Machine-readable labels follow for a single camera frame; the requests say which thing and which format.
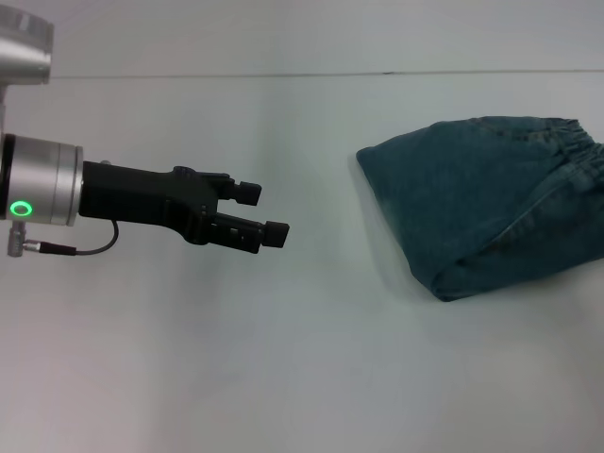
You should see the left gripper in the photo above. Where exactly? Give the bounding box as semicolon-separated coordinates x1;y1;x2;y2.
77;159;291;257

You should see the blue denim shorts cartoon print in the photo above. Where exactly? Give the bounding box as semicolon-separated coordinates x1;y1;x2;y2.
356;115;604;304

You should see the thin dark gripper cable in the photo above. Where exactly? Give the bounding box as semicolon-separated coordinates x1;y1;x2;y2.
24;219;120;258

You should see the silver cable connector plug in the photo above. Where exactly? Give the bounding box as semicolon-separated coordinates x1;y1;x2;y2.
6;222;28;258

